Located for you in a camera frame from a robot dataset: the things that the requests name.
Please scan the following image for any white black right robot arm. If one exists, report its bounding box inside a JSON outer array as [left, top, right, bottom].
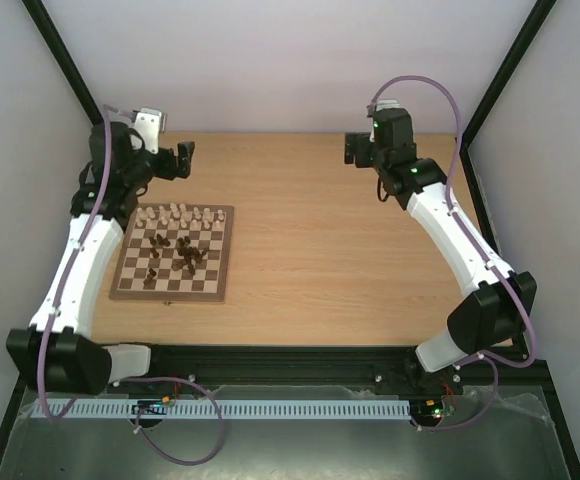
[[344, 100, 536, 392]]

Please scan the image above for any left controller board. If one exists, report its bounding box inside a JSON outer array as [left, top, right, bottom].
[[128, 396, 176, 416]]

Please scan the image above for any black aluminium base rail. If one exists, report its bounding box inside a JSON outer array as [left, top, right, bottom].
[[19, 343, 551, 396]]

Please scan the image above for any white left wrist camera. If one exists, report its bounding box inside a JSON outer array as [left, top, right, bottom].
[[134, 107, 167, 154]]

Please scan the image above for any white slotted cable duct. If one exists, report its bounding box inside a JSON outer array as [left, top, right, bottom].
[[64, 399, 411, 421]]

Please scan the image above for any wooden chess board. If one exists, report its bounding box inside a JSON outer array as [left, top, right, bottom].
[[109, 211, 234, 303]]

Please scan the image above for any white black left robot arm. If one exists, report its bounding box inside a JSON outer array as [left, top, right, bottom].
[[6, 109, 194, 395]]

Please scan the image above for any row of white chess pieces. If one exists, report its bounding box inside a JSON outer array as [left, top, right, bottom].
[[132, 203, 234, 231]]

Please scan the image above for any pile of dark chess pieces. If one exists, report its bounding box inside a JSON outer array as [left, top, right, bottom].
[[148, 234, 209, 277]]

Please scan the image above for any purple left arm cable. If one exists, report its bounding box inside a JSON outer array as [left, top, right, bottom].
[[36, 103, 144, 424]]

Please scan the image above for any right controller board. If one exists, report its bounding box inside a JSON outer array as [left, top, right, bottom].
[[411, 398, 457, 418]]

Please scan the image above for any controller board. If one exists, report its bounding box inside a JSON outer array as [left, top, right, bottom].
[[128, 396, 176, 416], [411, 398, 457, 418]]

